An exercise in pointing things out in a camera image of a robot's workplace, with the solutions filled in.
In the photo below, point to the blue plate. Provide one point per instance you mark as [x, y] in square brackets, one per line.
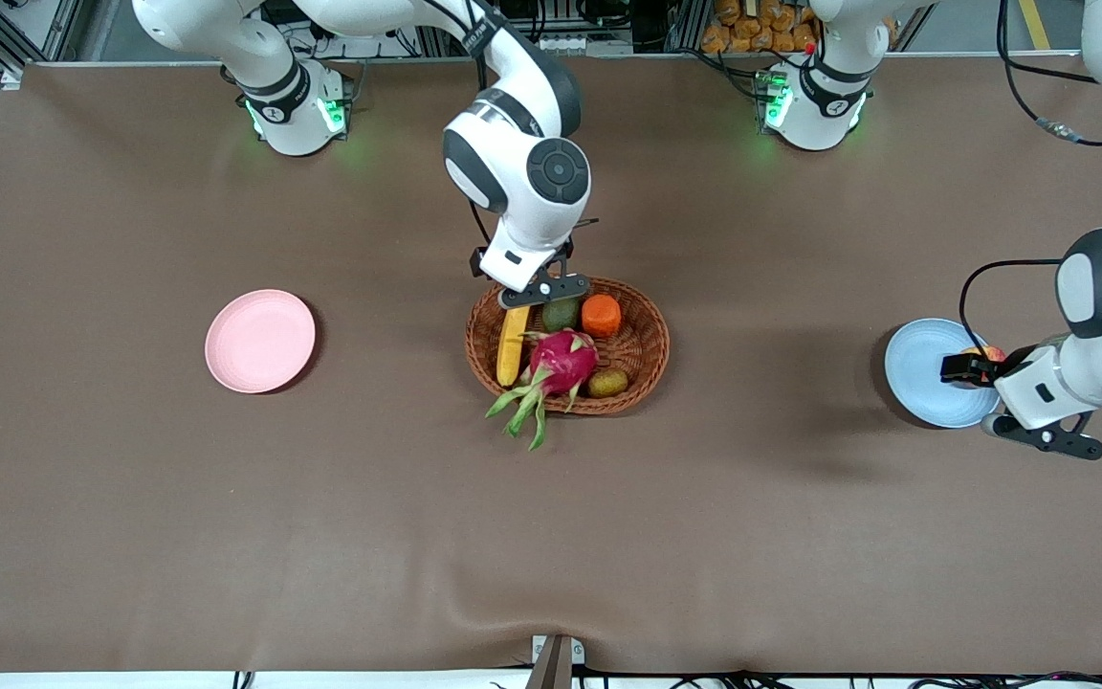
[914, 373]

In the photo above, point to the yellow banana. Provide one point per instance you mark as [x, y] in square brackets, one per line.
[513, 349]

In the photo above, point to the metal bracket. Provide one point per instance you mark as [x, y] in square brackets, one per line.
[556, 665]

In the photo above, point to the pink plate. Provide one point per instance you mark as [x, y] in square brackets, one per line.
[259, 342]

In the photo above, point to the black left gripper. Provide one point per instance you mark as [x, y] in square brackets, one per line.
[974, 368]

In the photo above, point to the orange fruit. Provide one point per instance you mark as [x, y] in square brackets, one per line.
[603, 316]

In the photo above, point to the green avocado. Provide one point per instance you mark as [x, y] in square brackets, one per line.
[562, 316]

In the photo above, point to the brown table cover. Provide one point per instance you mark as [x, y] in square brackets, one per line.
[321, 526]

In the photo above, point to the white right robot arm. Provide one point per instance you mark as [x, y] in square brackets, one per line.
[522, 206]

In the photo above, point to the bag of orange snacks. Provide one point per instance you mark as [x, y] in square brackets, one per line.
[752, 33]

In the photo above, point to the pink dragon fruit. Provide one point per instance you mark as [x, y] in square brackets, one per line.
[565, 362]

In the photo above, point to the brown kiwi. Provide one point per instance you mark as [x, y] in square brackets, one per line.
[608, 383]

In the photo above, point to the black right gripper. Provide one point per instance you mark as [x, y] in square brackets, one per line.
[475, 261]

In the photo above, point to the brown wicker basket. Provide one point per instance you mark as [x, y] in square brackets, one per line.
[642, 344]

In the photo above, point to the red apple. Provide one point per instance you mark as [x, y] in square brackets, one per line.
[989, 354]

